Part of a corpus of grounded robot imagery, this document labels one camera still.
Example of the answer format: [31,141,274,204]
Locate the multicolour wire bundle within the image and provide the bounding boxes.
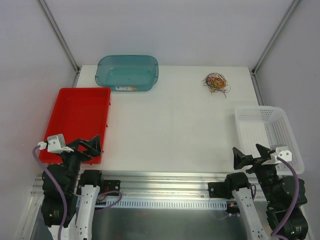
[202,72,231,99]

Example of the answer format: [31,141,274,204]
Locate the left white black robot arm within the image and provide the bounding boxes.
[39,134,105,240]

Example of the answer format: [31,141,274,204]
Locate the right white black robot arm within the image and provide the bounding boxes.
[224,144,309,240]

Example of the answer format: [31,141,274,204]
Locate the white perforated plastic basket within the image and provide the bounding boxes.
[234,106,305,175]

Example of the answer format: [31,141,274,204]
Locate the red plastic tray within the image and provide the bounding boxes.
[37,87,112,166]

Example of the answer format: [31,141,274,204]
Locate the teal plastic tub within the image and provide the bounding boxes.
[95,55,159,92]

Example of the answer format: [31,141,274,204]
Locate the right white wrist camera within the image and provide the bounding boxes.
[262,144,293,165]

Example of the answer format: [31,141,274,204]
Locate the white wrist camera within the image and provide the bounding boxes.
[38,133,74,154]
[262,144,293,165]

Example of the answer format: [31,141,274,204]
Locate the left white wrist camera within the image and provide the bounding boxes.
[38,133,74,154]

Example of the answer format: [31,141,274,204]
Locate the aluminium mounting rail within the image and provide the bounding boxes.
[30,171,301,201]

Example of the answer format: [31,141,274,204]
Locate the white slotted cable duct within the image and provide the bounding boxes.
[74,198,228,210]

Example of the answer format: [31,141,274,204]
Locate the left aluminium frame post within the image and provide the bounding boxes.
[37,0,80,73]

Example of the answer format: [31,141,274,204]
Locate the aluminium frame post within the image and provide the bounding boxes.
[251,0,302,76]
[37,0,80,73]

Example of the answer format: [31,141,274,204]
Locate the right aluminium frame post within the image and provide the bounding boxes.
[251,0,302,76]

